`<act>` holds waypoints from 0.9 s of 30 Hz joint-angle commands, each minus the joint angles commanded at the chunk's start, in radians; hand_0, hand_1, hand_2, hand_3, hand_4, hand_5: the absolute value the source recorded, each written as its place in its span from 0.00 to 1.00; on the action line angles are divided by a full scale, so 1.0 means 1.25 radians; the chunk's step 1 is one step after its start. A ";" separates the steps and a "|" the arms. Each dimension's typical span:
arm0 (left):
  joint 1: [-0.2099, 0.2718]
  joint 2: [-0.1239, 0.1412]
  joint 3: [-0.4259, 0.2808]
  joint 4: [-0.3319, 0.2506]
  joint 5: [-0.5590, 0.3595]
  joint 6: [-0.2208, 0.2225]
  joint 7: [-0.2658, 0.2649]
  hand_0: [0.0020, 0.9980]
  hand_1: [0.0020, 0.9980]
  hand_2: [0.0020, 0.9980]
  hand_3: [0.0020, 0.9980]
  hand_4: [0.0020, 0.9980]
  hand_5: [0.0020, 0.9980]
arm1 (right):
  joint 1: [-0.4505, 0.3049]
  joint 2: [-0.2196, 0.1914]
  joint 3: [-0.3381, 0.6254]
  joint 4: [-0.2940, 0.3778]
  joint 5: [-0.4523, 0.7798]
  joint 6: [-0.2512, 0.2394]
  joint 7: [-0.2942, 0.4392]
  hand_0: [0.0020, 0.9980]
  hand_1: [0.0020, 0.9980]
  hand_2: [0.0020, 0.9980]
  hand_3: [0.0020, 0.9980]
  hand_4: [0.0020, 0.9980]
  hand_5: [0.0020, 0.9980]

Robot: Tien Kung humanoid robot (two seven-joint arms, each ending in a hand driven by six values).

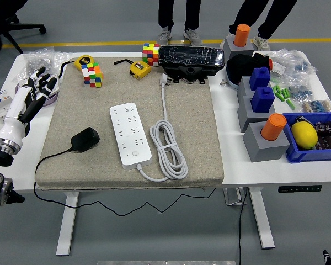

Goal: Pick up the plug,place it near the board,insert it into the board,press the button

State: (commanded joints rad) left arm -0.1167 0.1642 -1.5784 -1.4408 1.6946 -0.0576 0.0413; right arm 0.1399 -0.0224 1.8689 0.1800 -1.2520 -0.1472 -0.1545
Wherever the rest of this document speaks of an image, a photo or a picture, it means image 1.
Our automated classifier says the black plastic-wrapped device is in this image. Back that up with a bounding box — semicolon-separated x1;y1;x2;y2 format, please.
157;45;225;85

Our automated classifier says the grey block with hole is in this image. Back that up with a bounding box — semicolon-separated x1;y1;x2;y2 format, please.
242;121;291;163
237;95;276;133
236;76;254;103
222;37;255;61

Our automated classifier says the black hanging cable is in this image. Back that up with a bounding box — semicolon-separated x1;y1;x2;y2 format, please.
238;187;249;265

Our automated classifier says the round yellow tape measure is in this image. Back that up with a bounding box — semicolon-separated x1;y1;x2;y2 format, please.
57;55;96;83

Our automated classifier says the thin black adapter cord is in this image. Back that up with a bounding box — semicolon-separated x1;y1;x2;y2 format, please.
33;147;217;217

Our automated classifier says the yellow lemon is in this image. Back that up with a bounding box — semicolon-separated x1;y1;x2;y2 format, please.
290;121;319;150

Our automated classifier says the black table control panel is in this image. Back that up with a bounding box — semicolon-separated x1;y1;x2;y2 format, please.
277;184;323;193

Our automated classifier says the white power strip cable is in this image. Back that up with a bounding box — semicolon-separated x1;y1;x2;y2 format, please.
137;73;189;183

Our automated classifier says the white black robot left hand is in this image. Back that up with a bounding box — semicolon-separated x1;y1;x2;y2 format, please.
0;66;58;147

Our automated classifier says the black office chair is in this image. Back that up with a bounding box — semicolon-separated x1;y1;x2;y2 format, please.
0;0;47;55

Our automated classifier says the grey under-table bracket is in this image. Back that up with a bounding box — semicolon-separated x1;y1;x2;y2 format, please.
223;187;248;206

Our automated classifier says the square yellow tape measure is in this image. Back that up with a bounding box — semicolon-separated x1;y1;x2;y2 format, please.
129;60;152;80

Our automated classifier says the clear bag of blue parts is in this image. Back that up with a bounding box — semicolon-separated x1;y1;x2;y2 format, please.
285;74;314;100
269;48;318;83

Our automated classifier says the orange cylinder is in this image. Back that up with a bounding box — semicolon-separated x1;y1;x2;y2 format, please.
260;113;287;141
234;24;251;47

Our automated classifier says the clear bag of resistors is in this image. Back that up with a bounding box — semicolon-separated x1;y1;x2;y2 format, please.
302;98;331;113

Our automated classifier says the black power adapter plug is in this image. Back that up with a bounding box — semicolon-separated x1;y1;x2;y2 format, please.
70;126;100;153

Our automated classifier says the small clear plastic bag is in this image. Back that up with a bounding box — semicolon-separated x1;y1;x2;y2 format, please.
54;51;72;68

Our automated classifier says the white power strip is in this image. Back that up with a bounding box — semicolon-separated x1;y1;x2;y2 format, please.
109;102;153;171

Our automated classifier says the black cloth bundle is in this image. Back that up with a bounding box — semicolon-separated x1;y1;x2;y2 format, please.
226;52;274;83

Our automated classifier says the white blue-rimmed object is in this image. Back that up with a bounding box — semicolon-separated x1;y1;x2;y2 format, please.
226;73;241;91

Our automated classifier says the purple tray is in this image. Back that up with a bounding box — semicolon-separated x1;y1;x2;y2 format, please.
15;72;60;108

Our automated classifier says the white table leg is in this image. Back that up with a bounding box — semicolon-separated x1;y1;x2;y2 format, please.
56;192;81;256
248;187;276;250

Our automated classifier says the clear bag of screws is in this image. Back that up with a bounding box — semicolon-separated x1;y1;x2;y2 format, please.
12;46;56;83

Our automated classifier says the dark brown capacitor pile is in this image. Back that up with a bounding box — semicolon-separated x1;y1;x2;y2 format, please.
314;121;331;150

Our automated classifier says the blue square peg block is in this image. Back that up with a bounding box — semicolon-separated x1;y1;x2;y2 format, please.
249;66;271;92
250;87;275;113

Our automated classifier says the colourful puzzle cube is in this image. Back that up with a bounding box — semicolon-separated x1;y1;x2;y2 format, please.
81;62;104;88
142;43;161;67

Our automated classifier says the blue plastic bin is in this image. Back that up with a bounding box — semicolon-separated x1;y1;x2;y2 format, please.
281;111;331;164

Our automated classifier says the grey-brown fabric mat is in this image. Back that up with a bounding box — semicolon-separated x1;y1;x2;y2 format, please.
34;57;225;191

